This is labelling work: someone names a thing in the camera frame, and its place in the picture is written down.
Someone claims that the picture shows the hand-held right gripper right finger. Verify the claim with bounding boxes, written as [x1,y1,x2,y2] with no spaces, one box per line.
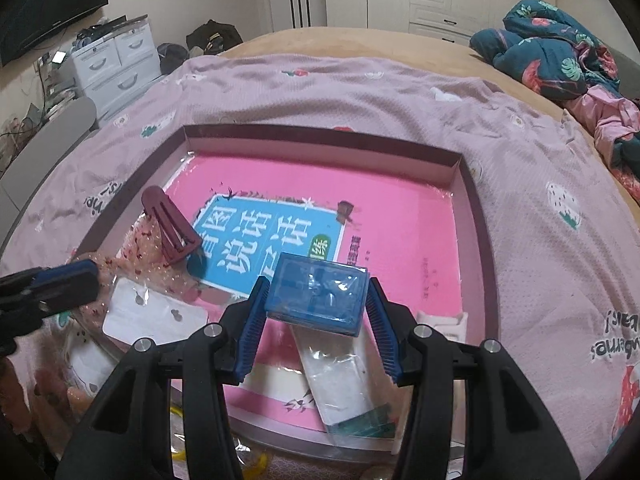
[365,277,583,480]

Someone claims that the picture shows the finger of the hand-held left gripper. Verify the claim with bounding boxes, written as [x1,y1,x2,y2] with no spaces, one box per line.
[0,274,101,356]
[0,259,99,295]

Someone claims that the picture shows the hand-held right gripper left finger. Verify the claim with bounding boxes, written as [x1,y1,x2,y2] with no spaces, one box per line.
[55,276,271,480]

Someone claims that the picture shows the cream hair comb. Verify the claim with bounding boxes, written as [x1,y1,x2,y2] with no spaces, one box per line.
[417,310,468,343]

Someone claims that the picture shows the clear packet with white card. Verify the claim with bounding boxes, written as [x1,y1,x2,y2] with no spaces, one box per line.
[290,322,401,448]

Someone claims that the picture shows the blue clear plastic box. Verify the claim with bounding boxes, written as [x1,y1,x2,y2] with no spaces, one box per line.
[265,251,371,338]

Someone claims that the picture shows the beige tulle bow hair clip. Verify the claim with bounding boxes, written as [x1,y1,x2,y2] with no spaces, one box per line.
[75,210,211,321]

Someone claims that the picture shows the white earring card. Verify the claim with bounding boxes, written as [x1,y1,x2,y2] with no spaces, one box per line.
[102,277,208,346]

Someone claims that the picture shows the dark red hair clip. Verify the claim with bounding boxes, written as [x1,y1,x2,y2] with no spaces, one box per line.
[141,186,203,267]

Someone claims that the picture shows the shallow cardboard box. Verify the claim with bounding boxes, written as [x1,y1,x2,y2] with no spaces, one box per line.
[0,122,502,466]

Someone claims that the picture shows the pink book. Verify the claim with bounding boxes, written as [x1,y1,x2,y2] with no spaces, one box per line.
[160,152,463,433]

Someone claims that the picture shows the purple printed blanket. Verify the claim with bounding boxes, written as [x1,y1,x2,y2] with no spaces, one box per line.
[0,52,640,480]

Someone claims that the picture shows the white drawer cabinet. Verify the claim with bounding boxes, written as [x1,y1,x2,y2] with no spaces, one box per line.
[65,14,162,121]

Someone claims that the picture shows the dark grey bag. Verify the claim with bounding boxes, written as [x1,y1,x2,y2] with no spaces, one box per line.
[157,42,188,73]

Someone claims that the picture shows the black television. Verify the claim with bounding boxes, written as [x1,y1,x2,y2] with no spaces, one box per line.
[0,0,109,67]

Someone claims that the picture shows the black bag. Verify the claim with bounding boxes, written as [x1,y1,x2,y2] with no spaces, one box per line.
[186,20,244,56]

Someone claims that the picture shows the dark teal floral quilt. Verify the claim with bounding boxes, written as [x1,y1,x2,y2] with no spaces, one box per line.
[470,0,640,191]

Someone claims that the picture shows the grey padded headboard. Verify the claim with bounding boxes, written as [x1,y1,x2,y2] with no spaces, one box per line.
[607,45,640,101]

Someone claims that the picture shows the tangle of cables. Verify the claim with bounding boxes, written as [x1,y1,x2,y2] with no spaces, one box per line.
[0,110,46,161]

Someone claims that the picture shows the yellow plastic ring packet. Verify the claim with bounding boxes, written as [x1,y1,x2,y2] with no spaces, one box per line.
[170,402,268,478]

